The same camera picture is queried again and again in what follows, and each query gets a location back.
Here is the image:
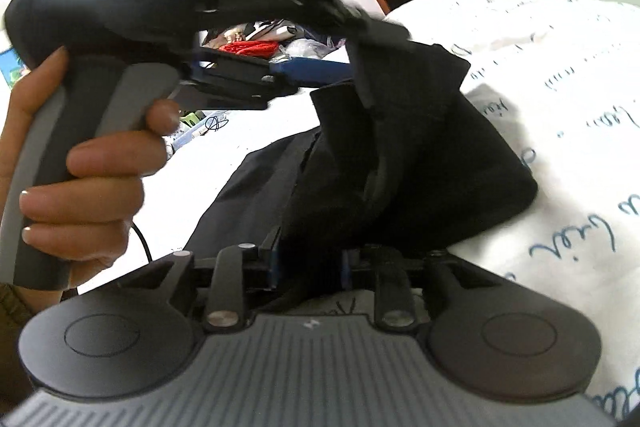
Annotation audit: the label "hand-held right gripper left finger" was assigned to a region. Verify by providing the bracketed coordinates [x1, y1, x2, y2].
[127, 227, 282, 329]

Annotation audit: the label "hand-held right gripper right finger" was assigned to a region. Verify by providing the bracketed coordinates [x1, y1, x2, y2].
[341, 244, 501, 331]

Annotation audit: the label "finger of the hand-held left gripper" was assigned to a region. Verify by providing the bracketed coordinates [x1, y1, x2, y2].
[320, 2, 416, 110]
[180, 46, 352, 112]

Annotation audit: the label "black pants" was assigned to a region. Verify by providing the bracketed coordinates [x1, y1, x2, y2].
[186, 41, 540, 308]

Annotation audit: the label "person's left hand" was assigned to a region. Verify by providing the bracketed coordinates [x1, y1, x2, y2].
[0, 46, 182, 308]

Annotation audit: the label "pile of mixed clothes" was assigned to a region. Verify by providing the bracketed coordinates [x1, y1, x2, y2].
[200, 21, 348, 60]

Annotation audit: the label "red garment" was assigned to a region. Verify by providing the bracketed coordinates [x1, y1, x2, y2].
[218, 41, 275, 58]

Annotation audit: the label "white script-printed bedsheet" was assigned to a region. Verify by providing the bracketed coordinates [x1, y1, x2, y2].
[65, 0, 640, 427]

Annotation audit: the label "black cable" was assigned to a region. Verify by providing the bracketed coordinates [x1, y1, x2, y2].
[130, 222, 154, 265]

